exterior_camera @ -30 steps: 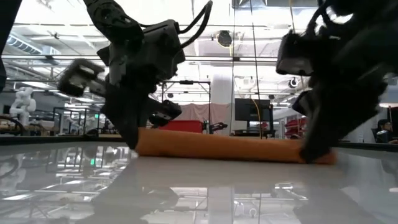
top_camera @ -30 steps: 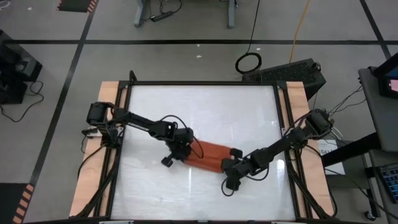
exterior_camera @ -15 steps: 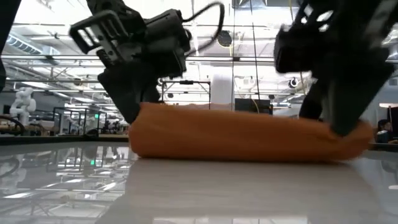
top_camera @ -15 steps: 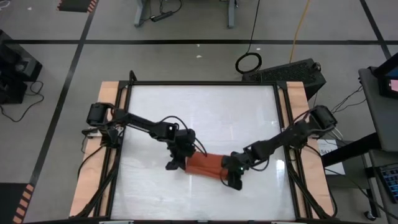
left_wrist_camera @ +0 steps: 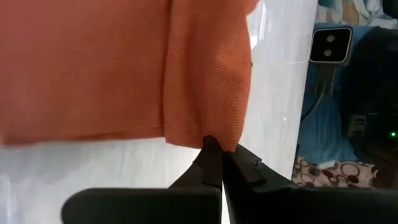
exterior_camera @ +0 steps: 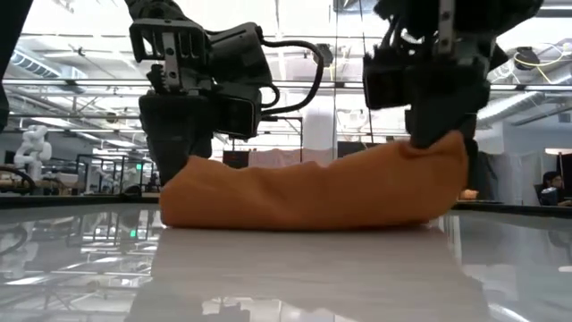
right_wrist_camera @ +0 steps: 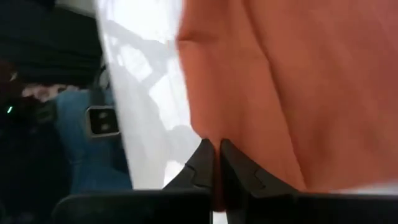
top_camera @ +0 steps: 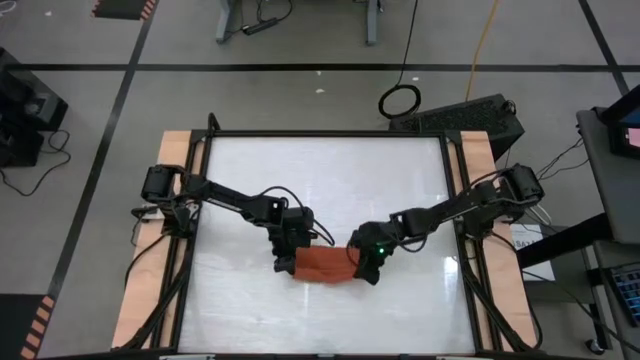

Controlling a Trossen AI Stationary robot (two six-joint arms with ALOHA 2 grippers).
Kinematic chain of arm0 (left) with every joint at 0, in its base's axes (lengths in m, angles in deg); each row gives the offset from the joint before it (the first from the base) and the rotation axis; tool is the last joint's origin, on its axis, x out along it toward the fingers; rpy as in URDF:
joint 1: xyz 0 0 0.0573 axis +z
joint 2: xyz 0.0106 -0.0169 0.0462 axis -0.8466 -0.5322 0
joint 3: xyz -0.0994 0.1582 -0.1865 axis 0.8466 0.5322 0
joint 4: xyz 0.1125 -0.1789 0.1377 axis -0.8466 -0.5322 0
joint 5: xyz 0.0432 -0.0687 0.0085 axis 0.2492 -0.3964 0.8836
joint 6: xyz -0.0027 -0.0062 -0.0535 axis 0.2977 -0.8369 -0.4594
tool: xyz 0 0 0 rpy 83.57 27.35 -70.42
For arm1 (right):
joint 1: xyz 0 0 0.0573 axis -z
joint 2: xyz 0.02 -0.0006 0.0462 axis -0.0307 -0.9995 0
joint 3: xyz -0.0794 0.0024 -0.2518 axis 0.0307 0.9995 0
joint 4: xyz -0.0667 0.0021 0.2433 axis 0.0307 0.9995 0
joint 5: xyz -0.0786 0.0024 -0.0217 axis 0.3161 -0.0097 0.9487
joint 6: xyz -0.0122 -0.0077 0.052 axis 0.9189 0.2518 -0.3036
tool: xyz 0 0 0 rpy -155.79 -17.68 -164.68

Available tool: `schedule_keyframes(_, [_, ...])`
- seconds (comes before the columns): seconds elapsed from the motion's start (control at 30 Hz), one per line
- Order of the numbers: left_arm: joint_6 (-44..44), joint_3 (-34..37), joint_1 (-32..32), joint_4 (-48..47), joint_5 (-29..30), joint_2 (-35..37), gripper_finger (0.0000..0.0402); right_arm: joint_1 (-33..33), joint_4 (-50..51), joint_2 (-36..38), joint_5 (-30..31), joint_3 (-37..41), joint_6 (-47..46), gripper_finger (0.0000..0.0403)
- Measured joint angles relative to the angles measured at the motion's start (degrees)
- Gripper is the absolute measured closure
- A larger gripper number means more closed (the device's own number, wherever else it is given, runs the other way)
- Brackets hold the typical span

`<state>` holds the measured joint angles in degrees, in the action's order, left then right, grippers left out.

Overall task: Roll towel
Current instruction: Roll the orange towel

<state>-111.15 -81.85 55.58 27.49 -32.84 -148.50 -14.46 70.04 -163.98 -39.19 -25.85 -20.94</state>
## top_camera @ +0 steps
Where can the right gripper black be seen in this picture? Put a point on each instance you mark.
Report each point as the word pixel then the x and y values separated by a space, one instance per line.
pixel 372 237

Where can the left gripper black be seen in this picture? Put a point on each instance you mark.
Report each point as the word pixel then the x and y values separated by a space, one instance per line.
pixel 295 227

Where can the orange cloth towel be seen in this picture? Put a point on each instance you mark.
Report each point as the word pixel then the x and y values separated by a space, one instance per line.
pixel 325 264

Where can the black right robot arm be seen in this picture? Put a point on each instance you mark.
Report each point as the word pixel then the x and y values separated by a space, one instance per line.
pixel 465 202

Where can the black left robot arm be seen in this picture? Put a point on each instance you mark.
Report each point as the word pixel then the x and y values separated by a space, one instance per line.
pixel 235 200

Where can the wooden side board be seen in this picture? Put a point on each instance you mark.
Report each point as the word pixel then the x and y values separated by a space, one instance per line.
pixel 150 260
pixel 480 150

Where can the white paper label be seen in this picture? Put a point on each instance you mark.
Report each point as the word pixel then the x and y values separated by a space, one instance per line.
pixel 542 270

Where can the black perforated computer case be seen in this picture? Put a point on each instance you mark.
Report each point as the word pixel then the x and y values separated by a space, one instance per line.
pixel 465 117

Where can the black stand beam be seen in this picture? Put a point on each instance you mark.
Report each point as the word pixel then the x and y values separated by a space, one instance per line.
pixel 565 242

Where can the black power strip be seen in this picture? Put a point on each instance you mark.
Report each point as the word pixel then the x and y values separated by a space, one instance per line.
pixel 260 26

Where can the grey desk leg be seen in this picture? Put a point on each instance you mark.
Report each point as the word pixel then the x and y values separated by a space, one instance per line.
pixel 372 25
pixel 226 25

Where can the grey side table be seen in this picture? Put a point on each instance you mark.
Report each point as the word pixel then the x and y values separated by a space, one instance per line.
pixel 615 190

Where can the keypad with blue keys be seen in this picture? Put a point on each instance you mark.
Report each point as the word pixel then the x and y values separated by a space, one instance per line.
pixel 629 292

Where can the hazard striped floor mat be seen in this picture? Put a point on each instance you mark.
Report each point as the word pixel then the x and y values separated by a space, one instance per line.
pixel 122 7
pixel 15 325

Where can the black monitor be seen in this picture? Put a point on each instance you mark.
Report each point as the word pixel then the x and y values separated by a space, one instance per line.
pixel 625 140

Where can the black equipment cart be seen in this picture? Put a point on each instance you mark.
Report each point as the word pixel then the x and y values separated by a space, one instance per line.
pixel 25 110

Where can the black aluminium table frame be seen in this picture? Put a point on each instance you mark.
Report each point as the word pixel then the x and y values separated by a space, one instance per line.
pixel 325 133

